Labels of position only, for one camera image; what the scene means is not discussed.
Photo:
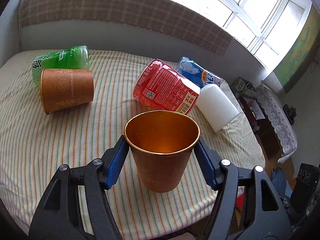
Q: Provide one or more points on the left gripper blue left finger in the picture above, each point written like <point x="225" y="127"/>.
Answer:
<point x="58" y="214"/>

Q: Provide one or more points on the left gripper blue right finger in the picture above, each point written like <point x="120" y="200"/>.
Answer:
<point x="263" y="216"/>

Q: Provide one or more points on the orange paper cup gold rim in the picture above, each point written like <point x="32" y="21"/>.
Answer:
<point x="161" y="143"/>

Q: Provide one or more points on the white plastic cup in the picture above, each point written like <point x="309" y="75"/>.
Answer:
<point x="216" y="107"/>

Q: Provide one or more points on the red labelled plastic cup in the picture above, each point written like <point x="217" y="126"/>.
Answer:
<point x="161" y="87"/>

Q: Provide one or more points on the orange paper cup lying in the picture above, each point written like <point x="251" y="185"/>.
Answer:
<point x="65" y="88"/>

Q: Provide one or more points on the green labelled plastic cup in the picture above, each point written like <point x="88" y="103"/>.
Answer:
<point x="73" y="58"/>

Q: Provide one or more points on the open cardboard box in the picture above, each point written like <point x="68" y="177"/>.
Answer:
<point x="253" y="112"/>

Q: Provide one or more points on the white lace cloth table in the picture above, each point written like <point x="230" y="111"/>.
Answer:
<point x="274" y="110"/>

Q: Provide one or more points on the striped mattress sheet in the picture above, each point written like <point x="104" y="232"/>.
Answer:
<point x="35" y="144"/>

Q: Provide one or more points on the black speaker box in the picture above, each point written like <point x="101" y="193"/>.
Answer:
<point x="305" y="187"/>

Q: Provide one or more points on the green white paper bag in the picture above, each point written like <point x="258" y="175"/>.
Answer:
<point x="239" y="87"/>

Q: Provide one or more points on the world map poster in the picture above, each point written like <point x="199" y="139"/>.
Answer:
<point x="296" y="61"/>

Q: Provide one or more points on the plaid window seat cushion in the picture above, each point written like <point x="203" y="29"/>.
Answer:
<point x="163" y="16"/>

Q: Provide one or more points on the white window frame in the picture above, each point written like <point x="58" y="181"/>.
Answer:
<point x="266" y="28"/>

